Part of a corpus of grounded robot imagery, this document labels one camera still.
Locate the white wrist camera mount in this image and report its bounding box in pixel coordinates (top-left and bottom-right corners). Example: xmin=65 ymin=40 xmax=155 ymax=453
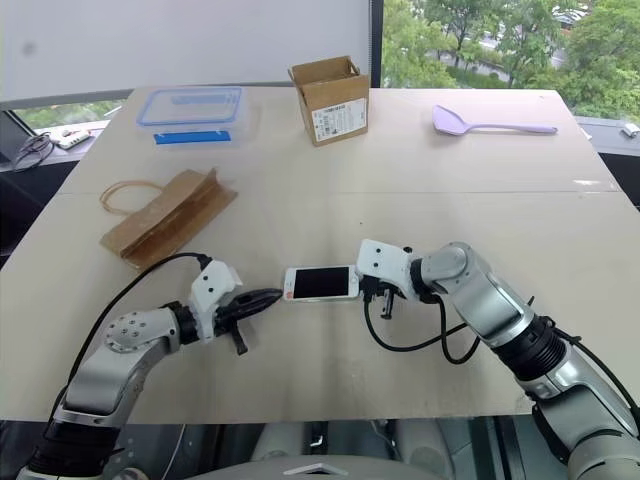
xmin=190 ymin=258 xmax=245 ymax=345
xmin=356 ymin=238 xmax=415 ymax=297

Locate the lilac plastic spatula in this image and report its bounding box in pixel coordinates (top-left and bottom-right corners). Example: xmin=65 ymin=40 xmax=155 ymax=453
xmin=431 ymin=104 xmax=559 ymax=137

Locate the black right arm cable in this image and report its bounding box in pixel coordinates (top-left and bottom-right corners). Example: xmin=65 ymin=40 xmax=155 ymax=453
xmin=362 ymin=289 xmax=640 ymax=426

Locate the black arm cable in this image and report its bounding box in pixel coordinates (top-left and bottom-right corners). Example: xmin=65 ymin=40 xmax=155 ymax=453
xmin=49 ymin=252 xmax=214 ymax=416
xmin=362 ymin=289 xmax=640 ymax=426

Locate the dark window frame post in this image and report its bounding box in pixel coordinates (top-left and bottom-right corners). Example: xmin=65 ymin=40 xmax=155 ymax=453
xmin=368 ymin=0 xmax=386 ymax=90

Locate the white smartphone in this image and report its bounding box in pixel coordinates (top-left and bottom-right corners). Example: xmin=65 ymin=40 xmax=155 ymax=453
xmin=283 ymin=265 xmax=362 ymax=304

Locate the open brown cardboard box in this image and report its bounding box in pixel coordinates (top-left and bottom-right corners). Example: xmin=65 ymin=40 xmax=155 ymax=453
xmin=288 ymin=55 xmax=372 ymax=147

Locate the grey rounded shape under table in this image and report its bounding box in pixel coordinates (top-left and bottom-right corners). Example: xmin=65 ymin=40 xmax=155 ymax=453
xmin=252 ymin=422 xmax=326 ymax=471
xmin=394 ymin=419 xmax=464 ymax=466

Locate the white power strip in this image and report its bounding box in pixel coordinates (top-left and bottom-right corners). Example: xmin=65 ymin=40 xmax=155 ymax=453
xmin=52 ymin=128 xmax=94 ymax=151

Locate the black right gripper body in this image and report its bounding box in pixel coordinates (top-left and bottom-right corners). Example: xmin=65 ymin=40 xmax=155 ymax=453
xmin=360 ymin=273 xmax=402 ymax=321

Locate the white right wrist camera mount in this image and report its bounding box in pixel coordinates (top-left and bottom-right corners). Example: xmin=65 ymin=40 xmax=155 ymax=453
xmin=356 ymin=238 xmax=415 ymax=297

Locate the clear container with blue lid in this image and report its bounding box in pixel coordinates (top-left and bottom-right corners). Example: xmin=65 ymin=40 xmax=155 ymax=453
xmin=136 ymin=86 xmax=250 ymax=150

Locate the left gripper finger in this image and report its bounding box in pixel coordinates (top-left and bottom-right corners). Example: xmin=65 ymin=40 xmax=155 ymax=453
xmin=233 ymin=287 xmax=284 ymax=307
xmin=233 ymin=299 xmax=279 ymax=322

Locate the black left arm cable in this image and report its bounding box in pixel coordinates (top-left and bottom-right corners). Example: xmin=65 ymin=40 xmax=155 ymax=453
xmin=49 ymin=252 xmax=214 ymax=416

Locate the brown paper bag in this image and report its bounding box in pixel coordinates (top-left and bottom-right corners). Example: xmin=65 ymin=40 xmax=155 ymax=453
xmin=98 ymin=167 xmax=239 ymax=272

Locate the white roller blind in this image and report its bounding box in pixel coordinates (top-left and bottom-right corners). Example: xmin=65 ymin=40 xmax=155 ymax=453
xmin=0 ymin=0 xmax=376 ymax=104

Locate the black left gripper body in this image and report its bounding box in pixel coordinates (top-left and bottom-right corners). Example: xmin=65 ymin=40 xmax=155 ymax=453
xmin=214 ymin=297 xmax=250 ymax=357

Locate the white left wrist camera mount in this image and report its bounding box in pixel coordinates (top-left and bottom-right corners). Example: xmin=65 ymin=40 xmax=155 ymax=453
xmin=190 ymin=258 xmax=245 ymax=345

